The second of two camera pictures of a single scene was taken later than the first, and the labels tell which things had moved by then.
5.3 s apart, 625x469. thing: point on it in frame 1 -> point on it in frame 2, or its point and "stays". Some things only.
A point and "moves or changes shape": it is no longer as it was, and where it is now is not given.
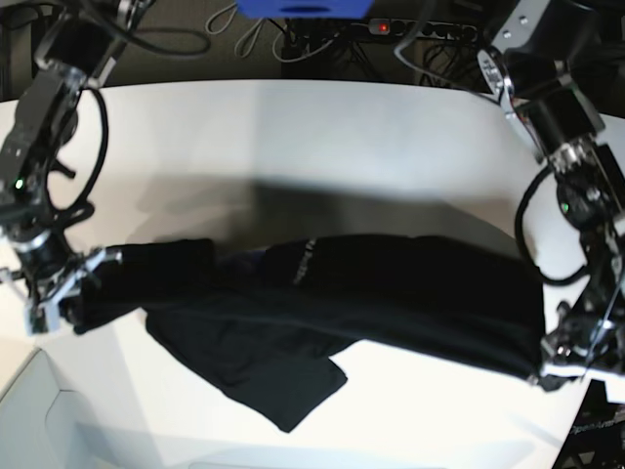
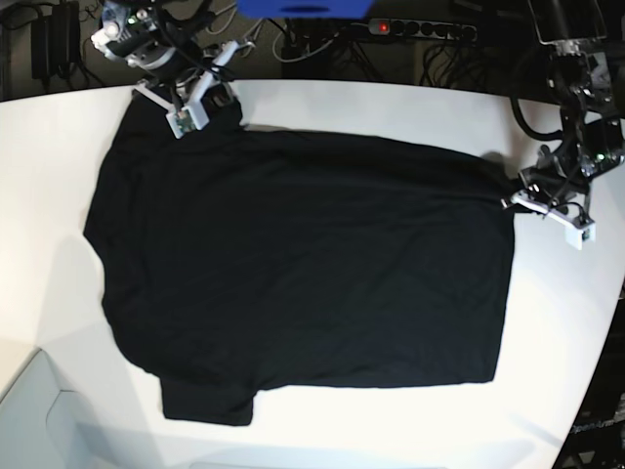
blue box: x=305 y=9 stays
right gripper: x=582 y=344 -> x=557 y=184
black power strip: x=417 y=28 stays
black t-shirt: x=263 y=319 moves or changes shape
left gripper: x=48 y=275 -> x=189 y=77
